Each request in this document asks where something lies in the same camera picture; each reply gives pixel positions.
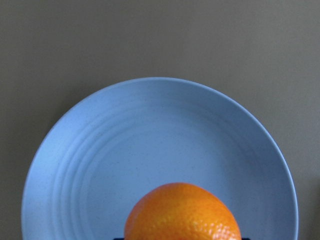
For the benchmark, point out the orange fruit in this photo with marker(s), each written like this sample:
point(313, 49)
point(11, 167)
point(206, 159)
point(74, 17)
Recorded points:
point(181, 211)

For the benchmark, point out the blue plate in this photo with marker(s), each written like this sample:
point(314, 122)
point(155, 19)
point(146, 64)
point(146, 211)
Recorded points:
point(125, 140)

